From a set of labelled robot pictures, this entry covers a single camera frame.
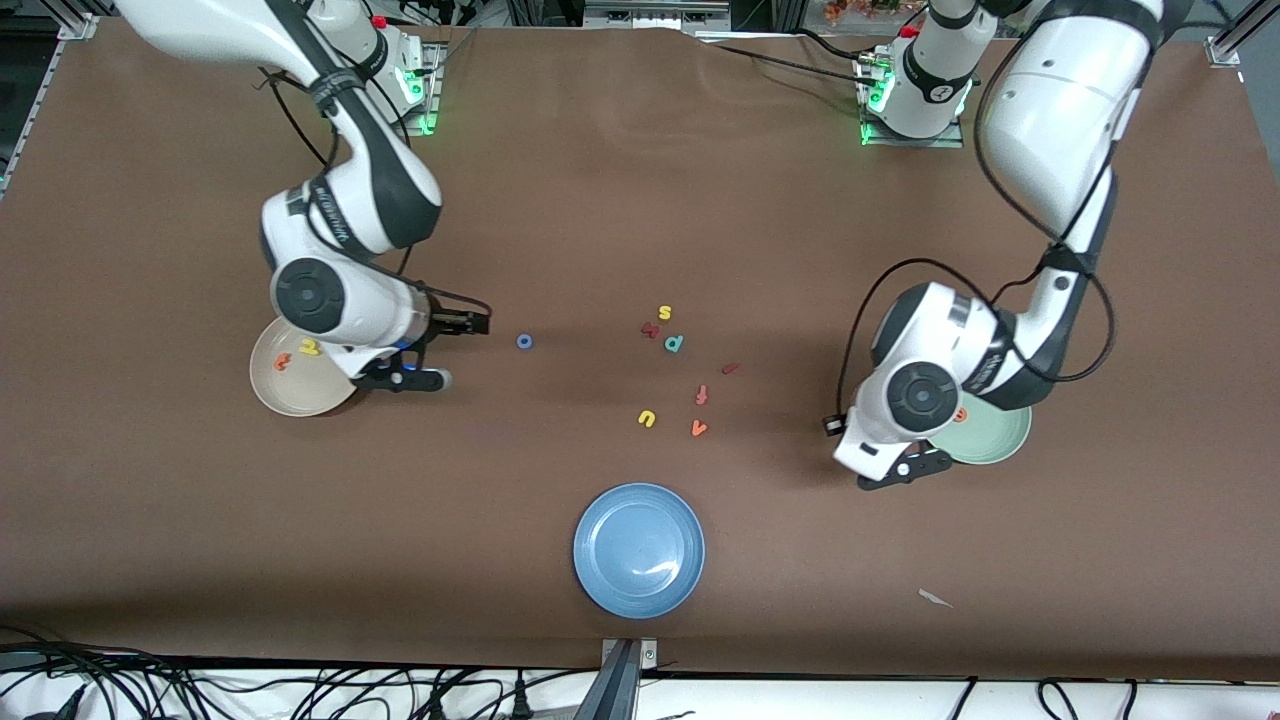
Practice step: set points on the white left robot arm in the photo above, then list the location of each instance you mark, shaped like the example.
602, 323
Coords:
1060, 120

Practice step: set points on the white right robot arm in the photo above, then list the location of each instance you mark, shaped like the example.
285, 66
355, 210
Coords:
380, 190

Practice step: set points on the beige brown plate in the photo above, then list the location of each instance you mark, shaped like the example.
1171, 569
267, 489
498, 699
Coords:
300, 395

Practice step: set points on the pale green plate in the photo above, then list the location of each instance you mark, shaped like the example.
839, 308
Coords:
1000, 440

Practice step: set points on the large table cover sheet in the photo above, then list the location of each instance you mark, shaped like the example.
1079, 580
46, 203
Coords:
620, 220

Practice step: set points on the small white paper scrap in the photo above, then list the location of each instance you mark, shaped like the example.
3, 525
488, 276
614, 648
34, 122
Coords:
935, 598

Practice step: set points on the blue plate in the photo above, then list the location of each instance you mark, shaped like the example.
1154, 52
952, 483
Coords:
639, 551

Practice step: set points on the grey metal box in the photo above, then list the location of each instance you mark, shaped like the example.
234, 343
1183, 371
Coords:
650, 15

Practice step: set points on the orange flower decoration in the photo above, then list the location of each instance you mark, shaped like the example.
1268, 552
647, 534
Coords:
850, 10

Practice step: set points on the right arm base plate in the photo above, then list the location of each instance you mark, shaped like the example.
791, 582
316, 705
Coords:
430, 75

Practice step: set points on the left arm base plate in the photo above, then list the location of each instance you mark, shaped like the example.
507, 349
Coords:
940, 142

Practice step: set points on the short aluminium profile bracket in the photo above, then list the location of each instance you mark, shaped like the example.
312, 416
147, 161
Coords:
620, 690

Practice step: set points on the aluminium frame corner profile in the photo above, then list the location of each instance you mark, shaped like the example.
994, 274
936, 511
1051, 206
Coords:
1225, 48
75, 20

